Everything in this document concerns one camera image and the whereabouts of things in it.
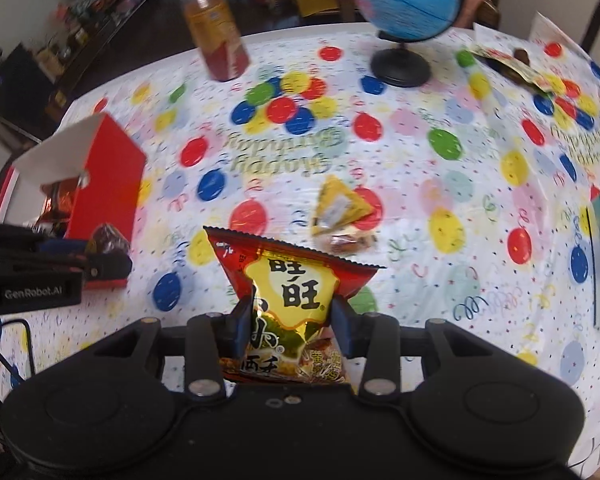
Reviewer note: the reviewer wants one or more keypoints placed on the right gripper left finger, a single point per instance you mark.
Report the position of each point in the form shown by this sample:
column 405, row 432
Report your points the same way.
column 209, row 338

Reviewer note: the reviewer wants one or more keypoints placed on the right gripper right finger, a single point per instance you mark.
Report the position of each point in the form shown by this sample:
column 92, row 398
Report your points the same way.
column 374, row 337

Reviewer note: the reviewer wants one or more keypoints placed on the red yellow cracker bag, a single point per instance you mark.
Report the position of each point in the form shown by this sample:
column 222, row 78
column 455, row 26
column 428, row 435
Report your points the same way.
column 288, row 289

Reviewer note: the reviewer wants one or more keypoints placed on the orange foil snack packet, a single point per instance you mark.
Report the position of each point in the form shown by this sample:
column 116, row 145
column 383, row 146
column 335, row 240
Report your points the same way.
column 59, row 200

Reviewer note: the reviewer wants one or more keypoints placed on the small brown candy packet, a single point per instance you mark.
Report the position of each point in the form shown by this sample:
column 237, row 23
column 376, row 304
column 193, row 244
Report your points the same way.
column 347, row 242

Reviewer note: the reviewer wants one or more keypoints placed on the yellow triangular snack packet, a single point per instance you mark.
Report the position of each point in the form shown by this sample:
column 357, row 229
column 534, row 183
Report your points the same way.
column 337, row 206

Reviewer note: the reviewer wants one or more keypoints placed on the black sesame snack packet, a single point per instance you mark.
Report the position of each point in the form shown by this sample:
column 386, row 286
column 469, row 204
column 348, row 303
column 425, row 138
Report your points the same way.
column 107, row 239

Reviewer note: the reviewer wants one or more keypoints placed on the red cardboard box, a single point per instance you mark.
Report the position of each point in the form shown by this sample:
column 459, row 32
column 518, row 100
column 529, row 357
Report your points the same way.
column 110, row 166

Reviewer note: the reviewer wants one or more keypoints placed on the birthday balloon tablecloth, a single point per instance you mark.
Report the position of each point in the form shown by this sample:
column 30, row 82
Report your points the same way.
column 481, row 193

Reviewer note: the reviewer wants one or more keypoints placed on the tv console cabinet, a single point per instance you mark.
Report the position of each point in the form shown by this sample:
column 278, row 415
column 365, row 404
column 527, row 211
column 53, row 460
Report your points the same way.
column 36, row 86

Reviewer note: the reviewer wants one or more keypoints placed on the orange juice bottle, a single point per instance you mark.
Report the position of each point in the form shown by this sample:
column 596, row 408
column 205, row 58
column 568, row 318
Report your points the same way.
column 217, row 38

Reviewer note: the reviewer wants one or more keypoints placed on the dark wrapper near globe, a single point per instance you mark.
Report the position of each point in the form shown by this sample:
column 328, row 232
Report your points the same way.
column 511, row 68

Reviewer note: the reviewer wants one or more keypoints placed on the blue desk globe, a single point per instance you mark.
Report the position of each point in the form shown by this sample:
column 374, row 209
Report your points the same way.
column 405, row 22

